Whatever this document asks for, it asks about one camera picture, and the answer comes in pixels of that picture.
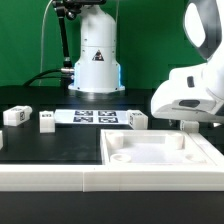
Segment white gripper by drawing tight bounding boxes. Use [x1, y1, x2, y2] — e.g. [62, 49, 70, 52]
[150, 63, 224, 125]

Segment white square tabletop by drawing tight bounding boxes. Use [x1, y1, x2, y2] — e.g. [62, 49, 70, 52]
[100, 130, 214, 166]

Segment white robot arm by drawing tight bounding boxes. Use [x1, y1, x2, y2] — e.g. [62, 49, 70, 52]
[69, 0, 224, 123]

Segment white fiducial tag sheet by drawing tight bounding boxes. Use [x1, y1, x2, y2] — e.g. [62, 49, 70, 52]
[55, 109, 128, 125]

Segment white L-shaped obstacle fence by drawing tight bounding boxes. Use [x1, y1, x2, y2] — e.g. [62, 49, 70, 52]
[0, 133, 224, 192]

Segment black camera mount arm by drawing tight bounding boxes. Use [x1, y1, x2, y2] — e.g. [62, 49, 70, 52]
[52, 0, 107, 68]

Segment white cable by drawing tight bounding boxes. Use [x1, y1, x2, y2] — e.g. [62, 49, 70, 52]
[39, 0, 54, 78]

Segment black cable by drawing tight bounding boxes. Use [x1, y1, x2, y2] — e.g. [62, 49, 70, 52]
[22, 68, 75, 88]

